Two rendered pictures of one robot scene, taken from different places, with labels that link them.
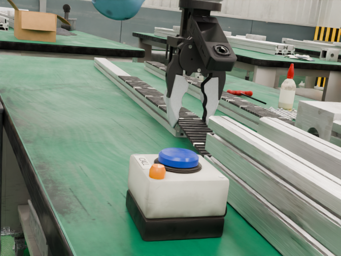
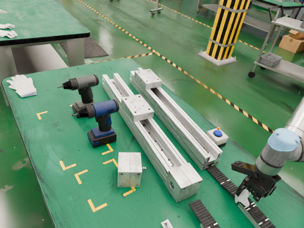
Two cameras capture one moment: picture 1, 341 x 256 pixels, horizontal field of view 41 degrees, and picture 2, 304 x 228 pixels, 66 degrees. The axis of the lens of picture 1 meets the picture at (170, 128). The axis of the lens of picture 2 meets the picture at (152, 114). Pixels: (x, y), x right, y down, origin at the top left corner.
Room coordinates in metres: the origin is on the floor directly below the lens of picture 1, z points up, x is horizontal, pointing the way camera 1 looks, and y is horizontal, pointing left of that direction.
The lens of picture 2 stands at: (1.22, -0.56, 1.58)
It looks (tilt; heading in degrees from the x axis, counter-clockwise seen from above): 37 degrees down; 166
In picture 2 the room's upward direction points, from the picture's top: 9 degrees clockwise
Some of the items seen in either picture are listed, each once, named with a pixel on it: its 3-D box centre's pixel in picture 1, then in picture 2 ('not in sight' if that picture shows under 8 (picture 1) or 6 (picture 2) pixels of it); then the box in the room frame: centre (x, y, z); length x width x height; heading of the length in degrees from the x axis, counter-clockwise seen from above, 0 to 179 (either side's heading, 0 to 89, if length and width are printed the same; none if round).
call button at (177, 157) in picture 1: (178, 161); (217, 133); (0.43, -0.01, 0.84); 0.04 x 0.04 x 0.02
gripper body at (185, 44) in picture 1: (194, 38); (260, 180); (0.79, -0.02, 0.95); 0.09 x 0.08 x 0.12; 19
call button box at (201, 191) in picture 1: (182, 192); (214, 138); (0.43, -0.02, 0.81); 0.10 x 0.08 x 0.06; 109
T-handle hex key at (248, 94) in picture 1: (251, 97); not in sight; (1.25, -0.21, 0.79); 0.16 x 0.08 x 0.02; 20
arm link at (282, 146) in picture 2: not in sight; (280, 147); (0.78, -0.02, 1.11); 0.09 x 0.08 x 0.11; 79
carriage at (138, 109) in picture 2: not in sight; (136, 109); (0.27, -0.41, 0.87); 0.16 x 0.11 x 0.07; 19
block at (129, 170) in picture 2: not in sight; (132, 169); (0.62, -0.46, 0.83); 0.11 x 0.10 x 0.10; 87
